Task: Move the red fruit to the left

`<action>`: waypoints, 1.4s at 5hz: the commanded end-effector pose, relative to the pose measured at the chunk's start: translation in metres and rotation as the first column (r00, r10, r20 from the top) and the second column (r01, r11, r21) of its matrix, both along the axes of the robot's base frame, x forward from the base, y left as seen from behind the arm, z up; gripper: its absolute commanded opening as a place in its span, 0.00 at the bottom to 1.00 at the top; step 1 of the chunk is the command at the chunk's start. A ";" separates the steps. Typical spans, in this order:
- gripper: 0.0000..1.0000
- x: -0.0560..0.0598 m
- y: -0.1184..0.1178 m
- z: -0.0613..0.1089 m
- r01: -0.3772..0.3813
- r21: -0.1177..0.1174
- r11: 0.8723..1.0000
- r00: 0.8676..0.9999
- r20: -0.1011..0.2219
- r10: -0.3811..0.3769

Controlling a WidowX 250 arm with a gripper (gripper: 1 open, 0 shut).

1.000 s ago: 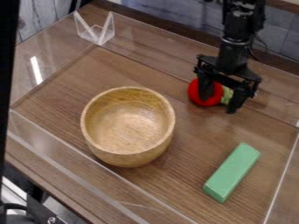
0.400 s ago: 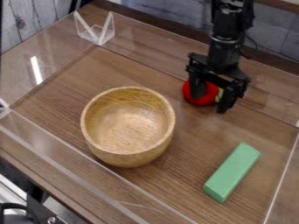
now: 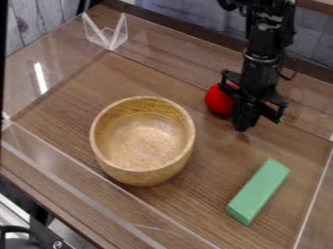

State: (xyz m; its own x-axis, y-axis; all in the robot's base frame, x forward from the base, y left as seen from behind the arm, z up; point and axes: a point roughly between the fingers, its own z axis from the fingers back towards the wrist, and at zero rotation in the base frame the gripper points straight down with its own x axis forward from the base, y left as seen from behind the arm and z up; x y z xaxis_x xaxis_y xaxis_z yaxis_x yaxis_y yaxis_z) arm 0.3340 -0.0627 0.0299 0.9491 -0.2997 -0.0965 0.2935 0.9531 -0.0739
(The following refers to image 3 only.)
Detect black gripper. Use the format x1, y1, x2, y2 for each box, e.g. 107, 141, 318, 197
218, 69, 289, 132

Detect red plush fruit green leaves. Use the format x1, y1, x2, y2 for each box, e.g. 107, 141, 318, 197
205, 84, 233, 117

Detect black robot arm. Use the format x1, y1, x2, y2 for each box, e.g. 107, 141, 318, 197
217, 0, 297, 132

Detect wooden bowl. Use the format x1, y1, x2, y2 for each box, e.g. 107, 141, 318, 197
90, 95, 195, 186

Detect green rectangular block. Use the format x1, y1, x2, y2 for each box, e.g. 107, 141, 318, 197
226, 159, 290, 226

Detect clear acrylic tray enclosure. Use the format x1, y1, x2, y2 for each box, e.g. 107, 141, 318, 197
0, 18, 333, 249

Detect black metal bracket with cable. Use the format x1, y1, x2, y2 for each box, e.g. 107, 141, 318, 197
0, 217, 75, 249

